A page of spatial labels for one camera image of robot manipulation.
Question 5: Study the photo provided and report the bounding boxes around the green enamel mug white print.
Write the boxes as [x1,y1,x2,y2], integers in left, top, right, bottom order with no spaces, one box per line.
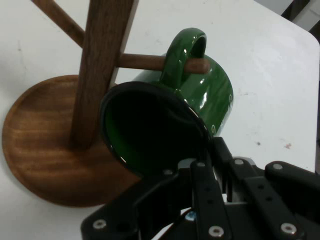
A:
[99,27,236,181]

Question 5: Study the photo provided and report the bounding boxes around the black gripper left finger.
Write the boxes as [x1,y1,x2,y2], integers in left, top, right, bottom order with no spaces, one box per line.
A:
[81,158,233,240]

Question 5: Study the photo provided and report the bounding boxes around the brown wooden mug tree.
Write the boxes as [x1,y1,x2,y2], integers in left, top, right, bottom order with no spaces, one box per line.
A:
[1,0,211,208]

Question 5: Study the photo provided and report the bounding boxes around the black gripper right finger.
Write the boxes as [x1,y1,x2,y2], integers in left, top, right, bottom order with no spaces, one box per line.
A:
[211,136,320,240]

